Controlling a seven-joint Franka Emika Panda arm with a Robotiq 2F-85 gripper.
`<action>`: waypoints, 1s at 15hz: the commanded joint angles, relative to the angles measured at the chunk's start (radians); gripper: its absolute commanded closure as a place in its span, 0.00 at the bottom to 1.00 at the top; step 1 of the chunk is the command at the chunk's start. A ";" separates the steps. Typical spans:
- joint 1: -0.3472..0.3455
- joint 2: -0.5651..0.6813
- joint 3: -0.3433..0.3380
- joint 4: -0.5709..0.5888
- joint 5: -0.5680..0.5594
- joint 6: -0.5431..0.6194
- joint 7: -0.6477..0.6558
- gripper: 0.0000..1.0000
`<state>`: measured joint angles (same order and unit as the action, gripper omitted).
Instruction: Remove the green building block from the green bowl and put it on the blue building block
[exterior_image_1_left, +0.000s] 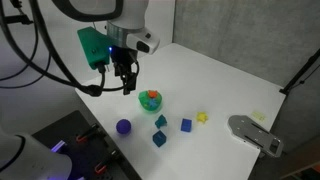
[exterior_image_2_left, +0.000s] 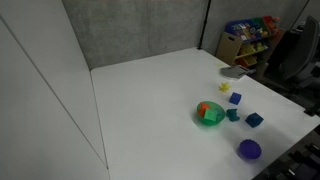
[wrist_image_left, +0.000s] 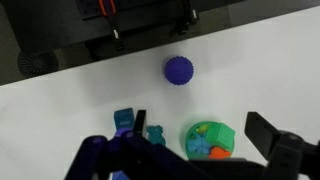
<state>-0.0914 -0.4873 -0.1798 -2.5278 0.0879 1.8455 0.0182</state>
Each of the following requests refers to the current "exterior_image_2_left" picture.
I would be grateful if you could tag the grey office chair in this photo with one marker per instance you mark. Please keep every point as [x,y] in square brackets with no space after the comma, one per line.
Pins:
[301,53]

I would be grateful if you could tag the black table edge clamp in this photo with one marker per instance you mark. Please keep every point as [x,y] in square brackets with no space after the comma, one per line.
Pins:
[312,112]

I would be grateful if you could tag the green building block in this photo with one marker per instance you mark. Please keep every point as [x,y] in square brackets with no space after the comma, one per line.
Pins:
[210,115]

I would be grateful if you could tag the black stand pole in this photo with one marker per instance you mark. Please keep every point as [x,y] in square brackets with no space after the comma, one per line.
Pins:
[204,25]

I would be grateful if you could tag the green bowl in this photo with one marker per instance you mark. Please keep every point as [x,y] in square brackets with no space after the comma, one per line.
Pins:
[216,122]

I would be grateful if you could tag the toy shelf with coloured bins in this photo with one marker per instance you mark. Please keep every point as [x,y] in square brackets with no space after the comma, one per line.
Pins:
[248,36]

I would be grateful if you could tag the grey metal plate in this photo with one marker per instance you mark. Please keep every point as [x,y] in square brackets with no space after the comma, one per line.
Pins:
[235,72]

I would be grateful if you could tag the pale yellow small piece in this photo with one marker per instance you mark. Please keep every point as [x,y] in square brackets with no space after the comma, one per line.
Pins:
[219,65]

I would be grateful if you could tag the dark blue building block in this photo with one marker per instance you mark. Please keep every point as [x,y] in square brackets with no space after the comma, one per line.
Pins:
[254,120]

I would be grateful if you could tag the teal toy figure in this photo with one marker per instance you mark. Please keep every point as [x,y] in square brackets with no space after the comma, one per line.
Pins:
[232,114]

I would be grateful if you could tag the yellow spiky star toy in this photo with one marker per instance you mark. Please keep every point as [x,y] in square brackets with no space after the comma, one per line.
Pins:
[225,87]

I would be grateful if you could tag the purple spiky ball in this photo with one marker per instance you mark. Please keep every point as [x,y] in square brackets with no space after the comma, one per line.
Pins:
[250,149]

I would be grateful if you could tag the orange toy figure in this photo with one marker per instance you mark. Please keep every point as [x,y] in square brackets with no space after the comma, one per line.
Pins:
[202,108]

